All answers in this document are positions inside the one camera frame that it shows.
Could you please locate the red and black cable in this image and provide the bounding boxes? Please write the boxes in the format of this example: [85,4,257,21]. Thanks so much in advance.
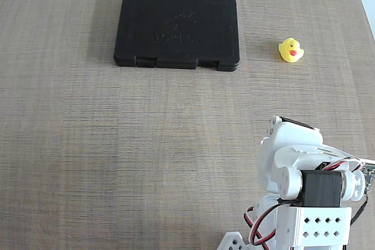
[244,199,284,246]

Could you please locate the black plastic flat case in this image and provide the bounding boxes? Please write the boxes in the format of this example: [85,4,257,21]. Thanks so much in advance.
[113,0,241,72]

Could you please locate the small green circuit board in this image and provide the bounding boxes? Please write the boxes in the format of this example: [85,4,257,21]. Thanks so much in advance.
[359,165,375,189]

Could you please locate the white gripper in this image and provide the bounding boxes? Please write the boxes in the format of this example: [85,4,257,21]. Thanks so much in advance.
[294,143,375,165]

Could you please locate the yellow rubber duck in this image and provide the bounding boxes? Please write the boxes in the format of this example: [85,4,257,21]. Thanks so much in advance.
[277,37,305,63]

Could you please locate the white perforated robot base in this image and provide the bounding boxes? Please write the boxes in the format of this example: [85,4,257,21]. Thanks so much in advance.
[216,196,352,250]

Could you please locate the thin black cable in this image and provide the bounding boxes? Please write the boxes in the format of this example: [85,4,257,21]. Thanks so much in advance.
[350,193,369,225]

